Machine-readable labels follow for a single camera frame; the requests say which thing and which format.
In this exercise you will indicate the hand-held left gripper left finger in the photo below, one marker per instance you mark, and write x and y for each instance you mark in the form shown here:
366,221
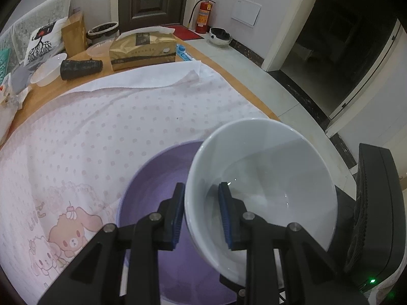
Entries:
176,216

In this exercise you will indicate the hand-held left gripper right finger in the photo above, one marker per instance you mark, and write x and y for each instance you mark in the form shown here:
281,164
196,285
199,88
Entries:
225,216

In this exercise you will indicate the purple plate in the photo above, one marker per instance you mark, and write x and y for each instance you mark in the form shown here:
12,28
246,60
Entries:
152,190

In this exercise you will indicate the pink dotted tablecloth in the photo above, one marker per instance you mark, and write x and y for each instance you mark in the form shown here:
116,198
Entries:
111,127

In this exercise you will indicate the blue packet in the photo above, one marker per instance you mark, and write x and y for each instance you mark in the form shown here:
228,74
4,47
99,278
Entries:
184,54

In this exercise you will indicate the gold tissue box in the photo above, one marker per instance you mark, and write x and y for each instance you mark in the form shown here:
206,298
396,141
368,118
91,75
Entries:
143,54

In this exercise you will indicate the black textured pouch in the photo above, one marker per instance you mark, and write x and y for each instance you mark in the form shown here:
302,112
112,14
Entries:
79,68

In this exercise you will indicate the white and black helmet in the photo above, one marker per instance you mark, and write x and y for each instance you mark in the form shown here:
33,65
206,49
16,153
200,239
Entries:
219,38

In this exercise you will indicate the red door mat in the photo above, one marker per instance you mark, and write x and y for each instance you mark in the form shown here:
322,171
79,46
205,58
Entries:
187,33

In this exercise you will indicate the clear plastic lid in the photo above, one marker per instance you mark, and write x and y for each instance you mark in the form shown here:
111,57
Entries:
97,49

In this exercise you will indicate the white plastic bowl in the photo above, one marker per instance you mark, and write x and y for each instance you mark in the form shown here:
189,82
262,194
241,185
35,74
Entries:
47,70

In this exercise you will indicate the white plastic bag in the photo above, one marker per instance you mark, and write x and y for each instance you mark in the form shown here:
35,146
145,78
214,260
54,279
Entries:
8,114

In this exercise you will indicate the red fire extinguisher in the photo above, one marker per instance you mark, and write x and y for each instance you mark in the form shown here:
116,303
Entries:
203,16

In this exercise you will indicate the brown paper bag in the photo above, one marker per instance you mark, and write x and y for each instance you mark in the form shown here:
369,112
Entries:
74,35

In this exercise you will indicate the dark brown door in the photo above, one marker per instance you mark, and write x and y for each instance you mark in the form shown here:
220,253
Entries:
152,3

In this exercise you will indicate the white pillow with tree roots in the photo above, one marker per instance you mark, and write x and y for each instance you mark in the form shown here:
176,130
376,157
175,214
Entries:
41,43

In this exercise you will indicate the teal patterned pillow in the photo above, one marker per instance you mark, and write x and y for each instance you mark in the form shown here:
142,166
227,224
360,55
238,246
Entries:
6,62

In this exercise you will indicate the grey sofa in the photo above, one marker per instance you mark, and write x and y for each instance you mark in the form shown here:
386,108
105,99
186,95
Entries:
38,9

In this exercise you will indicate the white wall panel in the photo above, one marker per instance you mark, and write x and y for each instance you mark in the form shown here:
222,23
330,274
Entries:
246,11

